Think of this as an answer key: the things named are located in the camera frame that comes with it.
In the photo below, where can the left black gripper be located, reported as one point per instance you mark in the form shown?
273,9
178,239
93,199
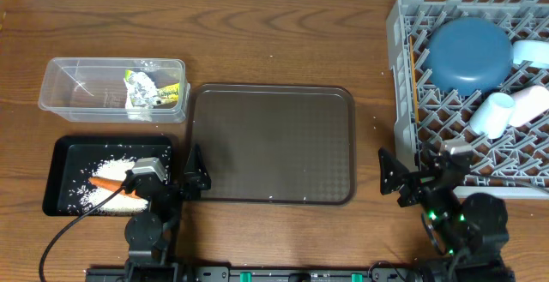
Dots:
202,181

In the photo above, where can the white tissue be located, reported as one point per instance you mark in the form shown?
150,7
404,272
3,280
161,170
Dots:
139,113

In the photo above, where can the light blue saucer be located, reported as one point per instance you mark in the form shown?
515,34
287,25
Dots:
534,51

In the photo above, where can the pale pink cup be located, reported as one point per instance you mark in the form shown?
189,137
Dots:
529,103

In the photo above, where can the dark blue plate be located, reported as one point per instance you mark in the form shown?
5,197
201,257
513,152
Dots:
468,54

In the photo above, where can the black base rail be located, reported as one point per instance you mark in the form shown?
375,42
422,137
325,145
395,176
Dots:
224,274

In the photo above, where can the dark brown serving tray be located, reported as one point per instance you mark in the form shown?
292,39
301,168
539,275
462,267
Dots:
276,144

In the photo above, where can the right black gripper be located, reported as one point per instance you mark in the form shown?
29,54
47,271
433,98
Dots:
389,183

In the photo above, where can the orange carrot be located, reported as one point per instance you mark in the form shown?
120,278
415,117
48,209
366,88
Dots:
111,185

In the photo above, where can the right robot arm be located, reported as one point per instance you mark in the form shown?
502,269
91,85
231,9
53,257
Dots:
468,235

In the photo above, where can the light blue cup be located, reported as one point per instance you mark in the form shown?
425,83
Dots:
493,116

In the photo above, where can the black plastic tray bin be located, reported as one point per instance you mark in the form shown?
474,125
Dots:
60,153

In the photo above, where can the foil snack wrapper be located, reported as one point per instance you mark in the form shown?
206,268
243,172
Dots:
143,93

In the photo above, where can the grey dishwasher rack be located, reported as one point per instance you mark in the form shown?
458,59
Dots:
514,166

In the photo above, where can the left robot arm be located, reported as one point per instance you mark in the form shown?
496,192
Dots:
149,247

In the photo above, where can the clear plastic bin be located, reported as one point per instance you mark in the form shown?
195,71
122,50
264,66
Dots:
92,90

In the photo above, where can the wooden chopstick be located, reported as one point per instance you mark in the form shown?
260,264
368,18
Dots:
413,81

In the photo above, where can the pile of white rice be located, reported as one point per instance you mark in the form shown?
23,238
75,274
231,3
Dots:
77,194

